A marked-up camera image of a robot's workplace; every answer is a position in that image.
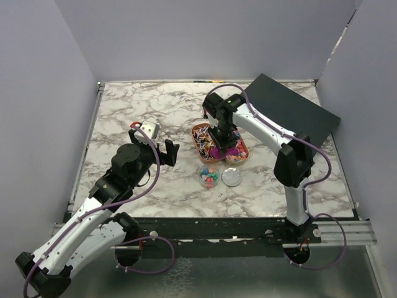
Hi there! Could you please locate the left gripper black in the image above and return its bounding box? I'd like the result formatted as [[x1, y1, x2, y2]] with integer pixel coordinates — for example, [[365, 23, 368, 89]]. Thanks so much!
[[130, 130, 179, 187]]

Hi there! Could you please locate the purple cable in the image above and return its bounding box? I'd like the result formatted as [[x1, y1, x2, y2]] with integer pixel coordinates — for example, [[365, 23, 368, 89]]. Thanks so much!
[[23, 122, 162, 298], [202, 83, 347, 270]]

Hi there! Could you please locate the purple plastic scoop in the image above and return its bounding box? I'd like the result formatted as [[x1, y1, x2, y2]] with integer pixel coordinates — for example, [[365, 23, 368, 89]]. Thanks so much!
[[209, 147, 239, 160]]

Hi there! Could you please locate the dark teal network switch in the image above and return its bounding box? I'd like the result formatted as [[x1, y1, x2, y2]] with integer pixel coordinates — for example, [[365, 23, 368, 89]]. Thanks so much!
[[245, 74, 341, 148]]

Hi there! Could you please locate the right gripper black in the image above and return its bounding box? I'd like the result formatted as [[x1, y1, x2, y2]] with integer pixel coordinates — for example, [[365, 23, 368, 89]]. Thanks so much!
[[207, 122, 238, 158]]

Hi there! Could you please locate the orange lollipop tray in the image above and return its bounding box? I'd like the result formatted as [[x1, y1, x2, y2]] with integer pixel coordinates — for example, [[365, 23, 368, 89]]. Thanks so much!
[[191, 123, 225, 165]]

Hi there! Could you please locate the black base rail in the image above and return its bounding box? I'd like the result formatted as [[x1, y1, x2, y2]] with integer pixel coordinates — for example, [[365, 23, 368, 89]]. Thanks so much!
[[52, 217, 323, 258]]

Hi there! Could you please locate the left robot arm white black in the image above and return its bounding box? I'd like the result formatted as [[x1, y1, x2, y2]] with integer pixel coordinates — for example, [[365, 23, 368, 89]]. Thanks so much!
[[16, 126, 179, 297]]

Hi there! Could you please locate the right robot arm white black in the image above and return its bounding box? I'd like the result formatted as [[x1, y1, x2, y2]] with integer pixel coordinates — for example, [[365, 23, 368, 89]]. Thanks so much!
[[202, 93, 314, 243]]

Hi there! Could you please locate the clear round jar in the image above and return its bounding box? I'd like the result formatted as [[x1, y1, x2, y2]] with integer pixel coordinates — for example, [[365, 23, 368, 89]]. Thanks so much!
[[198, 165, 220, 189]]

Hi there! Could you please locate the beige star candy tray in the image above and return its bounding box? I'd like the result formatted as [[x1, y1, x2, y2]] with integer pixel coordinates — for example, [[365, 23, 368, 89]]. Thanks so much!
[[225, 130, 249, 166]]

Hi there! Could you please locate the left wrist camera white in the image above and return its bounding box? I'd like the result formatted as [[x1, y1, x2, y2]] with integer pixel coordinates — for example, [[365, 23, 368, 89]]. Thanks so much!
[[134, 121, 159, 144]]

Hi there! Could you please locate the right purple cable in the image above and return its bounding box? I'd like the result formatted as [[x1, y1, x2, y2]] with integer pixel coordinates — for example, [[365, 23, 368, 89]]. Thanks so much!
[[202, 83, 347, 270]]

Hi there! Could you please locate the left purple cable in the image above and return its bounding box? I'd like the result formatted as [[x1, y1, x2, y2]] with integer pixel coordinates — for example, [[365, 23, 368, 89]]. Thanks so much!
[[23, 122, 162, 298]]

